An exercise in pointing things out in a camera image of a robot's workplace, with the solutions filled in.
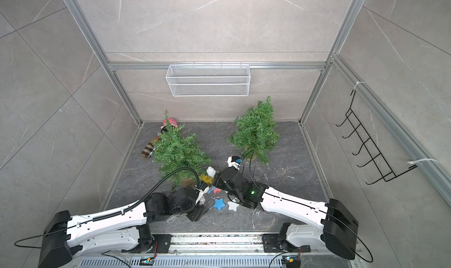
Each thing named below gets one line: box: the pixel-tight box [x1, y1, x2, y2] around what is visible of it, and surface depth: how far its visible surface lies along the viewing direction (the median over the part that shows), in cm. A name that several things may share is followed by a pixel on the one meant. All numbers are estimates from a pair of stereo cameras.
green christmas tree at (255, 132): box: [227, 95, 280, 164], surface depth 81 cm
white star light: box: [227, 201, 240, 212], surface depth 85 cm
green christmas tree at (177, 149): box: [153, 109, 212, 190], surface depth 72 cm
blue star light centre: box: [213, 198, 227, 211], surface depth 85 cm
